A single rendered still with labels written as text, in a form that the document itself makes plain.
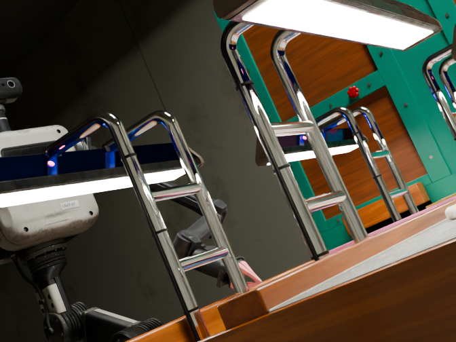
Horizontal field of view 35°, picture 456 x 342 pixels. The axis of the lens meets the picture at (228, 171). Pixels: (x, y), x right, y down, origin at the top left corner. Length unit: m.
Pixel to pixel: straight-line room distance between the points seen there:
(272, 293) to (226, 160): 4.58
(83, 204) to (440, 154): 1.17
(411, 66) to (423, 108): 0.15
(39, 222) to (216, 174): 3.40
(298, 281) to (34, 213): 1.39
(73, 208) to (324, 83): 1.04
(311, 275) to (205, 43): 4.58
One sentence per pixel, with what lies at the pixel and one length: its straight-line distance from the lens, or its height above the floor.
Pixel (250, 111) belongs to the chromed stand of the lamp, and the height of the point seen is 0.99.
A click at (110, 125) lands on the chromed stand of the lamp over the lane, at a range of 1.17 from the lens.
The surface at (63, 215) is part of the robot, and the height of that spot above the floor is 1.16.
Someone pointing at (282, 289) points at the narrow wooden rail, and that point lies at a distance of 0.75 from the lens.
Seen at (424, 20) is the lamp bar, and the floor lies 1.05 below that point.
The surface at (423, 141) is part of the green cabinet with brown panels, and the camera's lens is 2.52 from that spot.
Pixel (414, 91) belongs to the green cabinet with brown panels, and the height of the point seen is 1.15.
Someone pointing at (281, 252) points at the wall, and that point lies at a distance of 5.14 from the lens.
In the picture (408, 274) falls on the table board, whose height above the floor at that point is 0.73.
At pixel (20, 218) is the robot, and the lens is 2.06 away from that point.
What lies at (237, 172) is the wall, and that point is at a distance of 5.24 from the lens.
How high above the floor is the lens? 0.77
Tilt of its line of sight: 9 degrees up
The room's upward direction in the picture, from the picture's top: 23 degrees counter-clockwise
